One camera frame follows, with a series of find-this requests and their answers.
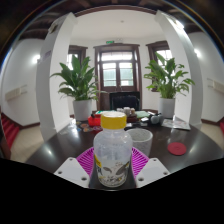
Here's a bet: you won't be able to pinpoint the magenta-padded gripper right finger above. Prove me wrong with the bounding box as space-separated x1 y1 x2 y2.
130 146 171 189

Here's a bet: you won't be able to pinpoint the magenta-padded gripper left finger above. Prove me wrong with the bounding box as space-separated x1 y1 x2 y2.
54 146 99 189

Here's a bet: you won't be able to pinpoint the clear yellow-capped drink bottle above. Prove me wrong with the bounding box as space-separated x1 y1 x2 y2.
93 111 134 188

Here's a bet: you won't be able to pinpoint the white speckled mug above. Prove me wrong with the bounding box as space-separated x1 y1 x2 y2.
126 128 154 158

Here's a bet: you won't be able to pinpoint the flat round red coaster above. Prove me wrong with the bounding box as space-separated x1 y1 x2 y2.
167 142 187 156

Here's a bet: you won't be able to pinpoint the round stickers group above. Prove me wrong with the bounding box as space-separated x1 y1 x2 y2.
75 121 94 133

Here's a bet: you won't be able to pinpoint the dark round headphones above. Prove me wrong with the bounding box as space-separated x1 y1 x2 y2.
148 113 164 126

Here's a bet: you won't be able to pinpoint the red box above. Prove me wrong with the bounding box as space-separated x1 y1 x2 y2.
87 113 103 128

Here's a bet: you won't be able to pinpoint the green notebook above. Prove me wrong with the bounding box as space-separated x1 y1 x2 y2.
134 110 151 119

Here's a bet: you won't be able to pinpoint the wooden tray with jars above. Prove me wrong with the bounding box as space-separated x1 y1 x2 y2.
116 106 138 123

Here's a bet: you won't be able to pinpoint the red carpeted staircase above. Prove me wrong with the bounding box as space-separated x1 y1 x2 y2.
0 113 21 149

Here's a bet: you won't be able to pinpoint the black office chair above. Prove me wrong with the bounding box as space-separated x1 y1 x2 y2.
109 91 141 111

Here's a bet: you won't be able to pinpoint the potted plant in white pot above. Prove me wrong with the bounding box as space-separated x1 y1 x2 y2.
143 52 196 119
50 54 103 122

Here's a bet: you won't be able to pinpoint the dark wooden glazed double door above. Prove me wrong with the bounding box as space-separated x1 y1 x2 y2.
93 43 143 101

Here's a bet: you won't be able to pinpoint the dark wooden framed window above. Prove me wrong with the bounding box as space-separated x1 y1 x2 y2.
145 40 173 91
68 45 88 71

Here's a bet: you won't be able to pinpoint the white wall-mounted unit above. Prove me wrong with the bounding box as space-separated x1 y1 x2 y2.
207 78 224 95
4 84 28 102

